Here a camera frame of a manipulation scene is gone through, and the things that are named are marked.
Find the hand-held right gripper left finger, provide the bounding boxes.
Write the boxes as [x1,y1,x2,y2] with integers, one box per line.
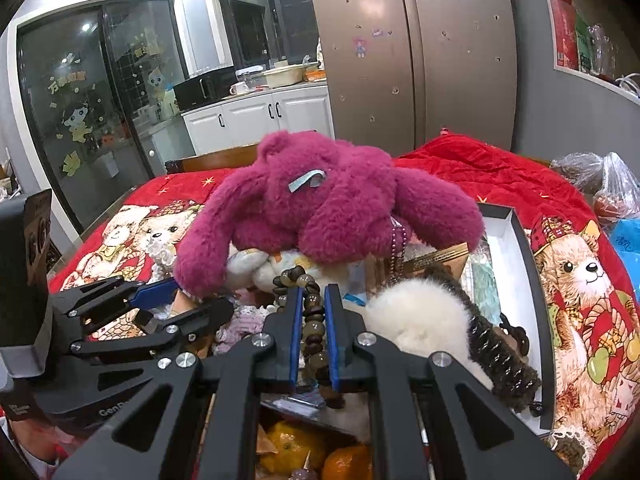
[52,285,307,480]

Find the white kitchen cabinet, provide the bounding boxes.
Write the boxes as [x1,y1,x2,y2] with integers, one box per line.
[181,81,335,159]

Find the purple bead necklace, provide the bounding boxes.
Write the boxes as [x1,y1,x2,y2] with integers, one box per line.
[389,216,410,283]

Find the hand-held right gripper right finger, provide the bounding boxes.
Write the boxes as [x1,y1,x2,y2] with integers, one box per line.
[324,284,576,480]

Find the wooden chair back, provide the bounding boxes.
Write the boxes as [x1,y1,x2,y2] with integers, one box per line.
[164,143,262,177]

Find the white wall shelf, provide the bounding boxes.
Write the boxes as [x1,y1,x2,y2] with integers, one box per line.
[546,0,640,103]

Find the blue plastic bag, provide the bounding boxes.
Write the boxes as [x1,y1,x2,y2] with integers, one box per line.
[609,219,640,267]

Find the teal item in clear packet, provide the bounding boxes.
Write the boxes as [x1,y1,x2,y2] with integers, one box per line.
[467,252,502,323]

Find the brown wooden bead bracelet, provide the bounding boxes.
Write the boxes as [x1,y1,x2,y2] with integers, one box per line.
[272,266,349,409]

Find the person's left hand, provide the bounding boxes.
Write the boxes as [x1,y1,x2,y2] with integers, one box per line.
[7,417,68,463]

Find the black microwave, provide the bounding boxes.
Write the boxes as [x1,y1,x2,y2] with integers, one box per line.
[172,71,237,112]

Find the lilac knitted scrunchie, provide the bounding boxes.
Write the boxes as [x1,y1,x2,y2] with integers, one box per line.
[217,306,275,357]

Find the magenta plush bear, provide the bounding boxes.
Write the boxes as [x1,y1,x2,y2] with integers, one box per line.
[174,130,486,302]

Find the cream basin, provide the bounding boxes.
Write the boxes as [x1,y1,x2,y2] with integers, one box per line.
[261,63,307,88]

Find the glass sliding door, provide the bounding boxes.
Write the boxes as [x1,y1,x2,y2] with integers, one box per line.
[14,0,197,235]

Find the red box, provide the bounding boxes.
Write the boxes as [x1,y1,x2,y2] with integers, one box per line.
[549,0,579,69]

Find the red printed blanket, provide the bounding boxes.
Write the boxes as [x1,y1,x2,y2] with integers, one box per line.
[47,132,640,480]

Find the black tray box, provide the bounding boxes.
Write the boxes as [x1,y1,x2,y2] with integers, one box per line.
[172,203,557,480]

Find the white plush toy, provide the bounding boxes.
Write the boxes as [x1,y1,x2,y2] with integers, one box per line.
[224,246,323,292]

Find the dark brown fuzzy headband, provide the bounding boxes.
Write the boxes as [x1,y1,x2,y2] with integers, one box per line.
[425,264,544,415]

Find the orange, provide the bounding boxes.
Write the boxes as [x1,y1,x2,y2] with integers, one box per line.
[256,419,327,477]
[321,444,374,480]

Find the silver refrigerator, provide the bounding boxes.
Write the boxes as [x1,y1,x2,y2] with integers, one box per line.
[304,0,519,159]

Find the white fluffy fur piece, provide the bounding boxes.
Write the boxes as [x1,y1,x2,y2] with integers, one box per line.
[362,276,482,378]

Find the dark kitchen window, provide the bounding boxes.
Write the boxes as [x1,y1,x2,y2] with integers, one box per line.
[214,0,322,70]

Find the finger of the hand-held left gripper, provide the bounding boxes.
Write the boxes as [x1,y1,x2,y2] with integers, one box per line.
[49,275,181,327]
[69,296,236,362]

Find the clear plastic bag dark contents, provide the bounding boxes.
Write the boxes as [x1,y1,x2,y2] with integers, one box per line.
[549,151,607,197]

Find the clear plastic bag red contents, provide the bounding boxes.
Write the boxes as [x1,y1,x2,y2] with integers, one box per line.
[591,151,640,227]

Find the green box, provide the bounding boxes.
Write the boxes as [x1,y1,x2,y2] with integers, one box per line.
[574,9,594,72]

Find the brown snack packet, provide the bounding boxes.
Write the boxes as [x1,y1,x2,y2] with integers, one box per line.
[400,241,472,283]

